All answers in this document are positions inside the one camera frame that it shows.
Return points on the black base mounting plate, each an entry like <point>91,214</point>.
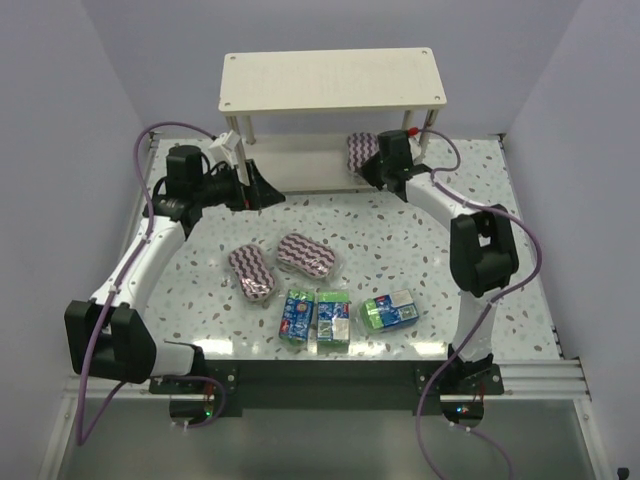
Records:
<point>367,385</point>

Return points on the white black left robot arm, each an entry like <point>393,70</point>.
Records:
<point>107,335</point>

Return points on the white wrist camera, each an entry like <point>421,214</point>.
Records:
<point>223,148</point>
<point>416,149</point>

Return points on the cream two-tier wooden shelf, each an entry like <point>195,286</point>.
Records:
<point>403,80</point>

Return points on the purple wavy sponge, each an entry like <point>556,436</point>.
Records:
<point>361,147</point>
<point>256,281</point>
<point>306,256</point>

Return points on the green sponge pack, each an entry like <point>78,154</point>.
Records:
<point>333,321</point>
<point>388,312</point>
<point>297,316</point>

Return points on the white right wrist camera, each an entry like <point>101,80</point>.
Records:
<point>416,149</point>

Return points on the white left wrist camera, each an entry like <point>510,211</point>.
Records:
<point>223,148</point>

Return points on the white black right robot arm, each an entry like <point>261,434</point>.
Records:
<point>482,252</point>

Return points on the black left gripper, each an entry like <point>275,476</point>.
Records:
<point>248,185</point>

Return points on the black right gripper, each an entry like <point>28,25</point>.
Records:
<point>379,169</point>

